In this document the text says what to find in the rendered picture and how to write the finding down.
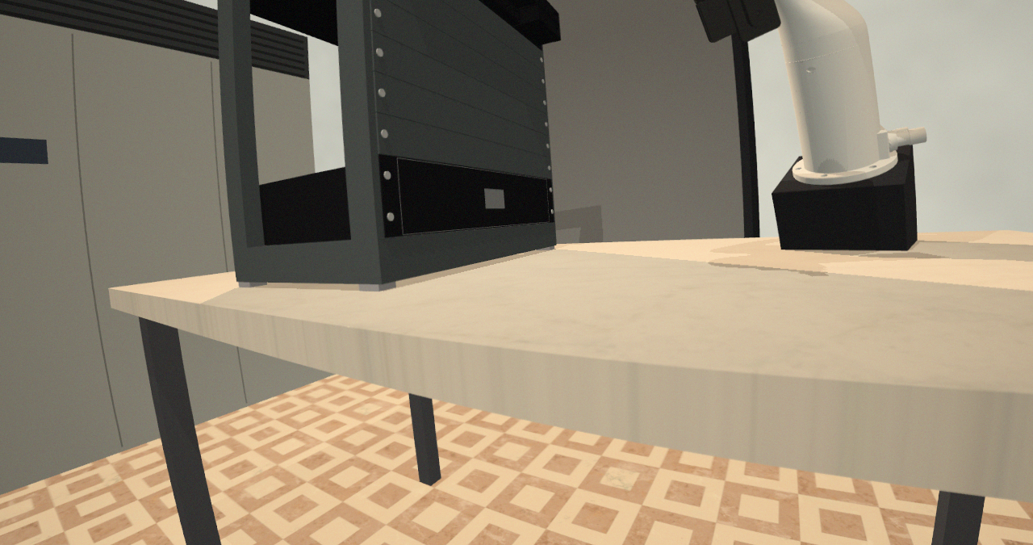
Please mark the black server rack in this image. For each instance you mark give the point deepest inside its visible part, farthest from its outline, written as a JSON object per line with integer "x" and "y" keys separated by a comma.
{"x": 445, "y": 128}

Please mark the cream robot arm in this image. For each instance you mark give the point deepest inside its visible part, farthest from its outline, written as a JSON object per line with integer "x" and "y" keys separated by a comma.
{"x": 829, "y": 64}

